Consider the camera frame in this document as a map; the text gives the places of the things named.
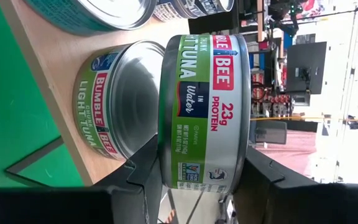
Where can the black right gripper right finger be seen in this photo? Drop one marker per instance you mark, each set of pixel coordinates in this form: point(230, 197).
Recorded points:
point(291, 205)

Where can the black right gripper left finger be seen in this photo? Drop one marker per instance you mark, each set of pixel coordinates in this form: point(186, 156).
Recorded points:
point(73, 205)

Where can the green label tuna can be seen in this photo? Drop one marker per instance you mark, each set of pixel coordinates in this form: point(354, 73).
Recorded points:
point(129, 99)
point(204, 109)

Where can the large teal tuna can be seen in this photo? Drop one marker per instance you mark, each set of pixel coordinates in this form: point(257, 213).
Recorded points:
point(73, 15)

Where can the wooden shelf with black legs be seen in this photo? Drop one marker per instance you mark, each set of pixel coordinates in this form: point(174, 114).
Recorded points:
point(57, 56)

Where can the grey background box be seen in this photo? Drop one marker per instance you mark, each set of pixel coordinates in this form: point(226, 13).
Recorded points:
point(270, 132)

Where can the cluttered background workbench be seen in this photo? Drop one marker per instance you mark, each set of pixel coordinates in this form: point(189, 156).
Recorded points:
point(269, 99)

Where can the green table mat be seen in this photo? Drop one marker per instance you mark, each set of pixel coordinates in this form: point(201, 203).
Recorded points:
point(11, 93)

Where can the black background monitor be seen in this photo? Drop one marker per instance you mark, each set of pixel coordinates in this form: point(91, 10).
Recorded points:
point(306, 68)

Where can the background robot arms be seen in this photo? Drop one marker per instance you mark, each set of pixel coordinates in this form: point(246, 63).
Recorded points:
point(291, 12)

